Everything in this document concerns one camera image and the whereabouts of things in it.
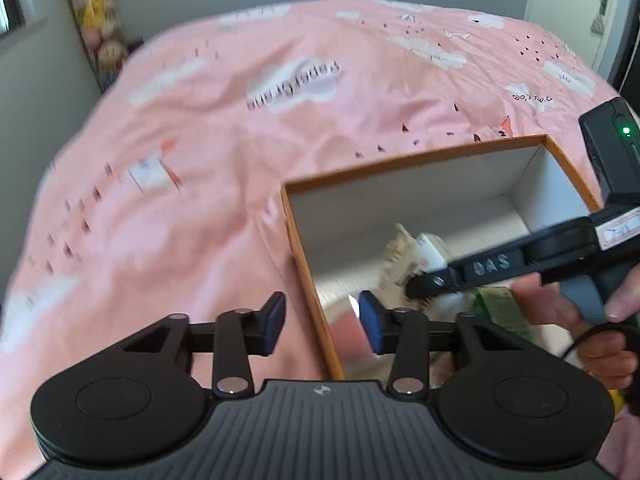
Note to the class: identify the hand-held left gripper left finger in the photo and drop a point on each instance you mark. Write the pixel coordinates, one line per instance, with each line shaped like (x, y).
(275, 322)

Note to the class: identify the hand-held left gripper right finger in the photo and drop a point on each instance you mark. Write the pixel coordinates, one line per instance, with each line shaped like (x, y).
(372, 327)

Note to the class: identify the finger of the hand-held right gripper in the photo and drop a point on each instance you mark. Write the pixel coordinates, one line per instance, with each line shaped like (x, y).
(480, 270)

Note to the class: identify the green patterned box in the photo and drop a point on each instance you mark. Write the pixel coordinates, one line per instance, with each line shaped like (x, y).
(500, 307)

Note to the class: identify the small white bottle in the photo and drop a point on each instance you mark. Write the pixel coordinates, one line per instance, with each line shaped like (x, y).
(430, 252)

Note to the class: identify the orange cardboard box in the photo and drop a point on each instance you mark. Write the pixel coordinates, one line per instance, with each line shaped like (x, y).
(425, 185)

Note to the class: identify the person's right hand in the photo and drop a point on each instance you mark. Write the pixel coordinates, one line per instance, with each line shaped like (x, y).
(550, 305)

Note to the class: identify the pink printed blanket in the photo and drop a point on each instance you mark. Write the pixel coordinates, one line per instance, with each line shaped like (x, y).
(200, 160)

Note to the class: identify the hanging column of plush toys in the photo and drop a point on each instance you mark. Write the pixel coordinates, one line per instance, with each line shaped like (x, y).
(97, 20)

